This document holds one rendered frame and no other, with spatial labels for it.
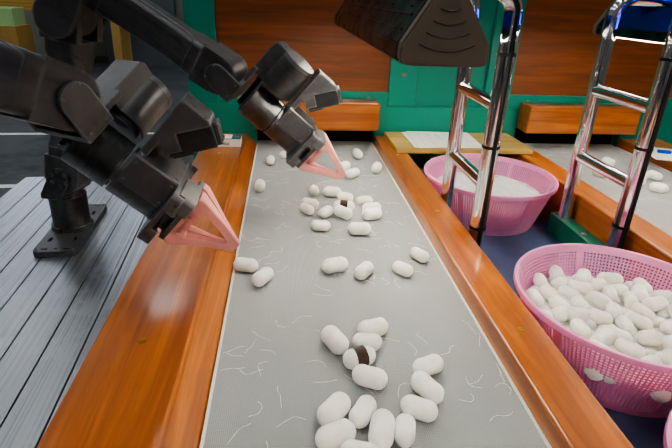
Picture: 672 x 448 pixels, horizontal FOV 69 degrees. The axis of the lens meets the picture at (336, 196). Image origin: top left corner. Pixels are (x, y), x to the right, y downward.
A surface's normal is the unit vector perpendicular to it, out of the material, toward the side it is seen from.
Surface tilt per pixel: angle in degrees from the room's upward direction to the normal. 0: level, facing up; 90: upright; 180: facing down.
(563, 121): 90
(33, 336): 0
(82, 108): 90
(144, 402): 0
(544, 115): 90
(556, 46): 90
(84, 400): 0
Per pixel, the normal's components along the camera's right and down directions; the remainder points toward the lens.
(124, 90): 0.90, 0.21
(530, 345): 0.04, -0.92
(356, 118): 0.10, 0.38
